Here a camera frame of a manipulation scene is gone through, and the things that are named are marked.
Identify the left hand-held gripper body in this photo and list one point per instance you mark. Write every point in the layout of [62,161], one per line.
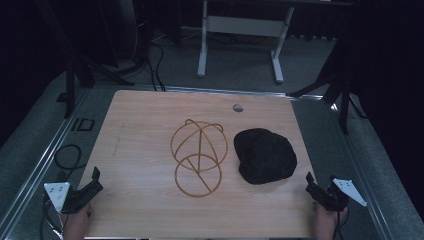
[59,195]

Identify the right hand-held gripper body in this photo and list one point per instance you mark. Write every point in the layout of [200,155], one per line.
[340,193]

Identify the black fuzzy hat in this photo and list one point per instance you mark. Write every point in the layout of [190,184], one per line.
[265,156]

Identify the person's right hand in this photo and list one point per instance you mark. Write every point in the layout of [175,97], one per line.
[326,223]

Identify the person's left hand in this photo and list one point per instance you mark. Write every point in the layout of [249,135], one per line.
[78,223]

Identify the black tripod stand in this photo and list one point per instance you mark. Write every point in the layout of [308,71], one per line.
[336,86]
[71,70]

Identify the grey round table grommet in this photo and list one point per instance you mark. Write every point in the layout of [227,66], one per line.
[238,108]

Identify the silver metal floor rail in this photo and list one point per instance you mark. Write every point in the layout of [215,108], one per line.
[36,166]

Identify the black square floor bracket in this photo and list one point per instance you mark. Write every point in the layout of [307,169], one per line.
[83,124]

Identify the white metal desk frame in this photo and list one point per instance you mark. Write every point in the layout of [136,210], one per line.
[240,26]

